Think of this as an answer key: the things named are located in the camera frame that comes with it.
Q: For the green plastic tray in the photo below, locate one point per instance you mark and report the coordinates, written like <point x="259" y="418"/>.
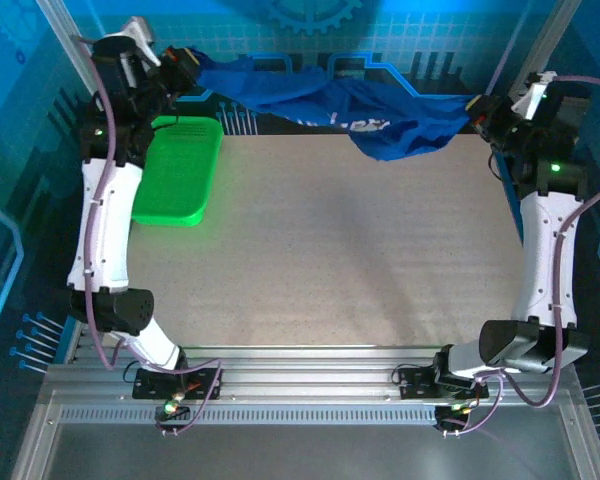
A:
<point x="180" y="170"/>

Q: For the aluminium base frame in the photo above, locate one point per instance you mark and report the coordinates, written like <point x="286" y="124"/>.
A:
<point x="305" y="385"/>

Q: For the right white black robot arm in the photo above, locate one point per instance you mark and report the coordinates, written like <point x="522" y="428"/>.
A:
<point x="542" y="250"/>

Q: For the blue t-shirt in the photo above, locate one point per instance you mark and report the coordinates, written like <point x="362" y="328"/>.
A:
<point x="380" y="135"/>

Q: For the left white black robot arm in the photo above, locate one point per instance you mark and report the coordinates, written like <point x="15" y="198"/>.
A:
<point x="105" y="225"/>

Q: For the aluminium frame post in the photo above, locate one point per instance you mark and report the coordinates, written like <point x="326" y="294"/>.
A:
<point x="62" y="22"/>
<point x="542" y="45"/>

